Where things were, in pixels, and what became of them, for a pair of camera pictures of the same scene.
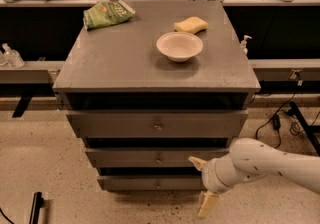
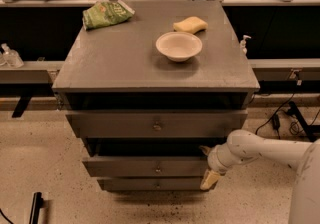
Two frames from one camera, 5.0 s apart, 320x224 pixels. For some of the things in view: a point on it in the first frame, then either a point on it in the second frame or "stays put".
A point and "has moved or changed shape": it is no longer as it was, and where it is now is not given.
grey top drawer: x=159 y=124 stays put
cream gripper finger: x=198 y=163 -> x=206 y=150
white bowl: x=179 y=46 stays put
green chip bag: x=105 y=13 stays put
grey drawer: x=150 y=157 has moved or changed shape
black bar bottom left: x=38 y=203 stays put
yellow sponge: x=191 y=25 stays put
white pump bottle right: x=244 y=44 stays put
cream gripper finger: x=208 y=202 -> x=209 y=179
